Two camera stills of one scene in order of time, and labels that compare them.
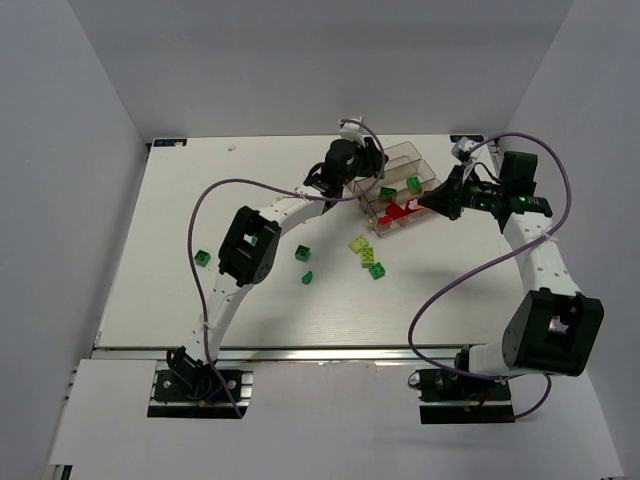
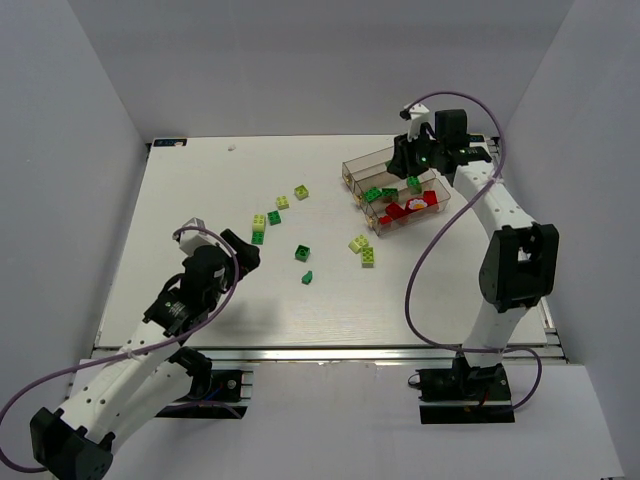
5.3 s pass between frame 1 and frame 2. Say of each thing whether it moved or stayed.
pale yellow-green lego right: stayed
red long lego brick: stayed
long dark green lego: stayed
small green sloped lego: stayed
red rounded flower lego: stayed
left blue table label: stayed
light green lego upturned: stayed
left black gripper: moved
